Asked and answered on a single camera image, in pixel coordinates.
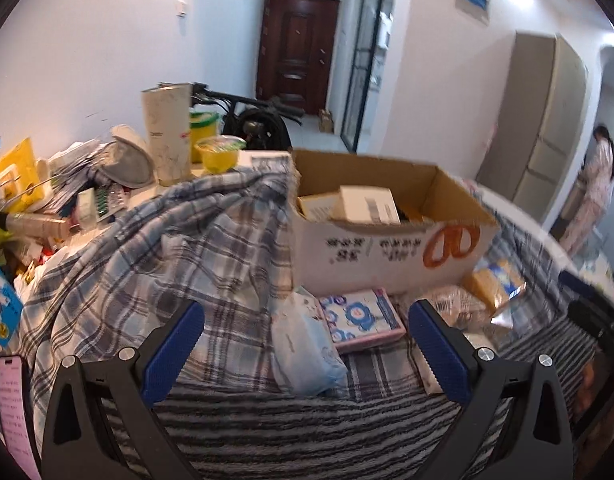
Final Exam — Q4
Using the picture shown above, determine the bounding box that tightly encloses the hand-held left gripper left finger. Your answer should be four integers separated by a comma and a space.
41, 300, 206, 480

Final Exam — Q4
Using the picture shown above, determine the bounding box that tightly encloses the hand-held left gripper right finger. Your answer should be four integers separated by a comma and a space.
407, 299, 574, 480

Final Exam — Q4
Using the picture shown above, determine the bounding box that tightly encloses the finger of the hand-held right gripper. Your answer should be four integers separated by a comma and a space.
559, 269, 614, 311

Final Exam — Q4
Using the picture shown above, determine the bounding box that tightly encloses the cardboard box with pretzel print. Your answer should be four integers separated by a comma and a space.
287, 149, 500, 296

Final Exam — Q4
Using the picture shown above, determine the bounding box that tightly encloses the round cake in clear wrapper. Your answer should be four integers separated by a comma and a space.
422, 285, 492, 332

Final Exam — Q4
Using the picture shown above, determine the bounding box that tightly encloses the pink floral tissue pack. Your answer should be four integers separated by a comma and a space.
319, 288, 407, 352

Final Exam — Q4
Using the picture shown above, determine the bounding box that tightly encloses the yellow snack packet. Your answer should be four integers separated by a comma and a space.
462, 260, 528, 331

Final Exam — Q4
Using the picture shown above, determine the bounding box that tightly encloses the blue plaid blanket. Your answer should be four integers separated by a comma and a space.
17, 165, 588, 401

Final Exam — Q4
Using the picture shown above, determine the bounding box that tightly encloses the white and blue tissue pack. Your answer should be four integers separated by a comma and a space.
272, 287, 348, 398

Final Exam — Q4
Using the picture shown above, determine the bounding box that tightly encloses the grey striped fleece blanket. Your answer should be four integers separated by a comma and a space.
97, 310, 602, 480

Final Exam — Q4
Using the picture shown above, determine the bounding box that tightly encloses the cream box with barcode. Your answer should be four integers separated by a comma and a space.
332, 186, 400, 223

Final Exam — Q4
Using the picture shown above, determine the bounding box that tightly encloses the green blister pack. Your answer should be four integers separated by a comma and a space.
90, 185, 130, 221

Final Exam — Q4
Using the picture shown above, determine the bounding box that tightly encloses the smartphone with pink screen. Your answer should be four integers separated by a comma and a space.
0, 355, 40, 480

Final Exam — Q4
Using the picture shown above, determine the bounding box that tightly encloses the beige refrigerator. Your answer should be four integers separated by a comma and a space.
477, 30, 588, 221

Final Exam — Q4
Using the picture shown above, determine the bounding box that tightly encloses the blue printed box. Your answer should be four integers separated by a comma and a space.
0, 265, 23, 346

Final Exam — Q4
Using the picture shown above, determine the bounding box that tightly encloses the clear plastic bottle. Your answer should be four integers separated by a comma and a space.
2, 211, 70, 236

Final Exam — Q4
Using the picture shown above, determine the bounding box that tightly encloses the grey face mask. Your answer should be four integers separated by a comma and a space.
100, 140, 155, 186

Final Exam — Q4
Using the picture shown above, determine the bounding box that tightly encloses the yellow jelly cup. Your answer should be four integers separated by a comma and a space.
194, 136, 245, 173

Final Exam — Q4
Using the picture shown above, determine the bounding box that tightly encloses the tall beige tumbler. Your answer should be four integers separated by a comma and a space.
141, 84, 194, 187

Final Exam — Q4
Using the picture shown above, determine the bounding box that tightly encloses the green and yellow container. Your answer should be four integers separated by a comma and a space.
187, 110, 220, 163

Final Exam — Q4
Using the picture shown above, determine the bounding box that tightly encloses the yellow wipes packet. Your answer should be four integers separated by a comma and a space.
0, 139, 53, 211

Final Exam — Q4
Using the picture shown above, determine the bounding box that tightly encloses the black bicycle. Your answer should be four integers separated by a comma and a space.
189, 82, 305, 151

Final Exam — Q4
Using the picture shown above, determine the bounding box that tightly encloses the black framed glass door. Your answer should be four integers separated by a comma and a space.
341, 0, 398, 153

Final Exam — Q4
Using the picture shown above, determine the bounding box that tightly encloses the brown entrance door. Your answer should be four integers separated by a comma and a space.
256, 0, 340, 116

